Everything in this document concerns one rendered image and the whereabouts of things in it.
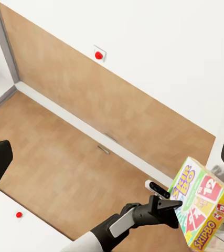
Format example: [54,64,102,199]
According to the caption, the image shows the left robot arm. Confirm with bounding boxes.
[60,180,183,252]

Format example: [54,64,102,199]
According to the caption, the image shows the board game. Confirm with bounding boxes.
[168,156,224,252]

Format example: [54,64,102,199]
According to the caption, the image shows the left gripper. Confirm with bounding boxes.
[141,194,183,229]

